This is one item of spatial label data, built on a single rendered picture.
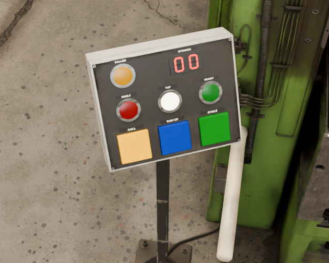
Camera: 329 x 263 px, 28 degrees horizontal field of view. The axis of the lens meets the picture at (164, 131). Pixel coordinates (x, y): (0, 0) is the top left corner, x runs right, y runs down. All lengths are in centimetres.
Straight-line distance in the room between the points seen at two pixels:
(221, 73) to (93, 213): 122
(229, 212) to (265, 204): 56
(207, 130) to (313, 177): 44
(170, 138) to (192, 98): 11
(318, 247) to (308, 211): 33
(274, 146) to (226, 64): 64
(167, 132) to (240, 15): 38
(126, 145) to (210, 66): 27
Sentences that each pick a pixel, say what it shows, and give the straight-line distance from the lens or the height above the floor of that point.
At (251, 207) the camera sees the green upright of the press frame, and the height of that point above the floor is 16.
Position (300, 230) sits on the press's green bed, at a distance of 219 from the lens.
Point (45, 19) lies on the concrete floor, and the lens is 335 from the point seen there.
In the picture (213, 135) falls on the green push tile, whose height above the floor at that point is 100.
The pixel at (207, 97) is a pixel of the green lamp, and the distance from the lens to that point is 156.
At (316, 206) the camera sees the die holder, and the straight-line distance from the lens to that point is 205.
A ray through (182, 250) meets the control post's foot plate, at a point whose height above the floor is 2.
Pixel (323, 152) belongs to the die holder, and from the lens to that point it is 181.
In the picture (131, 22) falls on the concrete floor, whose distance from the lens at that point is 329.
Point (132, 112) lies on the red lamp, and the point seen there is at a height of 108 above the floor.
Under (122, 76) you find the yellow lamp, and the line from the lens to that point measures 149.
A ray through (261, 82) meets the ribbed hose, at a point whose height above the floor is 88.
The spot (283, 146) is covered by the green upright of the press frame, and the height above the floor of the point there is 57.
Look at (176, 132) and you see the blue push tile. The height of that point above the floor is 102.
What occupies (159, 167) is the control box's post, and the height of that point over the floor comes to 71.
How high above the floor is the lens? 228
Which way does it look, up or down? 54 degrees down
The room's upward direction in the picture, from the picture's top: straight up
